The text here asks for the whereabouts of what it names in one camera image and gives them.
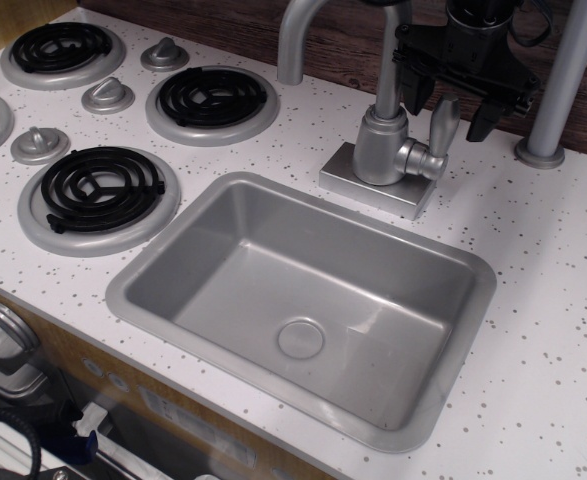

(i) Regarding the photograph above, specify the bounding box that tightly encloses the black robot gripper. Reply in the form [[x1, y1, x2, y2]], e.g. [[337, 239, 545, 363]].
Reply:
[[394, 17, 540, 142]]

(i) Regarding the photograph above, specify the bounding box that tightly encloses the silver faucet lever handle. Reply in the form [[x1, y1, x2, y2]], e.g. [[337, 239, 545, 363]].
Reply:
[[396, 93, 460, 181]]

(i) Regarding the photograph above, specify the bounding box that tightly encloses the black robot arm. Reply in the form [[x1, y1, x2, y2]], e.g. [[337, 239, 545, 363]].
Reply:
[[393, 1, 541, 142]]

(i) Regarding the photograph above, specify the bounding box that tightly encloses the silver toy faucet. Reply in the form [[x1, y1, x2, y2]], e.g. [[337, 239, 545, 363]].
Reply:
[[276, 0, 434, 221]]

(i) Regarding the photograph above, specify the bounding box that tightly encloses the grey support pole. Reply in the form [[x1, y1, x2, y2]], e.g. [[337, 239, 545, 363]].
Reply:
[[514, 0, 587, 170]]

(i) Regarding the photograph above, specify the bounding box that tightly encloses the back right stove burner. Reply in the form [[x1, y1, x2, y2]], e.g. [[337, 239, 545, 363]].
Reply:
[[145, 66, 279, 147]]

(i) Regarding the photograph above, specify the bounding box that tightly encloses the grey plastic sink basin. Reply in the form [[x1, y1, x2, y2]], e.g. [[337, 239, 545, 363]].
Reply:
[[106, 172, 497, 453]]

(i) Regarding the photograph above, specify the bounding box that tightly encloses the silver stove knob back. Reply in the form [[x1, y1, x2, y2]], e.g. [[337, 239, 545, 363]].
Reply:
[[140, 37, 190, 72]]

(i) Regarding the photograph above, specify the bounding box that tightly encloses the silver stove knob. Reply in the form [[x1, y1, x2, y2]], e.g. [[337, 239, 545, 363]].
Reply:
[[10, 127, 70, 166], [81, 77, 135, 115], [140, 37, 190, 72]]

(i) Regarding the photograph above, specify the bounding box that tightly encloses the silver stove knob middle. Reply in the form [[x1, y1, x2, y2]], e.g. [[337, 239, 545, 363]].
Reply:
[[81, 77, 135, 115]]

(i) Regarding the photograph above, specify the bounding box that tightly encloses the front right stove burner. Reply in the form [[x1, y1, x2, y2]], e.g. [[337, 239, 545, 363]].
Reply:
[[18, 146, 181, 257]]

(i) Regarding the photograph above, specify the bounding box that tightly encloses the back left stove burner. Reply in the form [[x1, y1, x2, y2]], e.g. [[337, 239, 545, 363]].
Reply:
[[0, 22, 126, 91]]

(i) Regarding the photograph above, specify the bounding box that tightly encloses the silver stove knob front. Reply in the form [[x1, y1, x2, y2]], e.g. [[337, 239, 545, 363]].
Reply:
[[10, 127, 70, 166]]

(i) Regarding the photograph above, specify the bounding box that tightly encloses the silver oven dial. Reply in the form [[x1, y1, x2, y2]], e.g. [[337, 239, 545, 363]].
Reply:
[[0, 303, 39, 375]]

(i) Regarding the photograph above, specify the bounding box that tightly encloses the black cable lower left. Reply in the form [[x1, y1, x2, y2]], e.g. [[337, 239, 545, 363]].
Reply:
[[0, 407, 42, 476]]

